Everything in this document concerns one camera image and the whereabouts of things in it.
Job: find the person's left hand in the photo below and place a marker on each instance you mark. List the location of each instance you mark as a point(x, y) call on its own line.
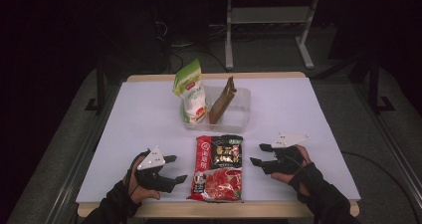
point(142, 192)

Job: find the red and black food packet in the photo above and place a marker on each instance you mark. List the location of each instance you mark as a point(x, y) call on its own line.
point(220, 180)

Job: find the white table mat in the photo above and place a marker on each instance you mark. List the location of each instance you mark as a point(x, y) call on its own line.
point(149, 111)

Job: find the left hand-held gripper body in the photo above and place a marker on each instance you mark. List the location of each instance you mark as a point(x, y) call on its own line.
point(152, 179)

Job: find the person's right hand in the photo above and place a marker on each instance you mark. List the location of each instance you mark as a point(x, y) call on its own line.
point(283, 177)

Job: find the white metal stand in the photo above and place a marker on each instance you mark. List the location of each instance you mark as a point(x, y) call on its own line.
point(229, 35)

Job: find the clear plastic container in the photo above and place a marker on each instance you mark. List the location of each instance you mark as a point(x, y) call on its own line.
point(232, 117)

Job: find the black metal stand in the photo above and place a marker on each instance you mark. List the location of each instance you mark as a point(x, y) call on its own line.
point(374, 84)
point(100, 88)

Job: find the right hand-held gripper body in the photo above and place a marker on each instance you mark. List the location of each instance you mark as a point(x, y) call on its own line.
point(285, 161)

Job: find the gold foil packet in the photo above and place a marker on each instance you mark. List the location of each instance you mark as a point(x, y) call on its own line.
point(223, 103)

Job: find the white and green food packet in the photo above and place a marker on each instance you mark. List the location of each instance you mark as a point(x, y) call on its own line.
point(192, 94)

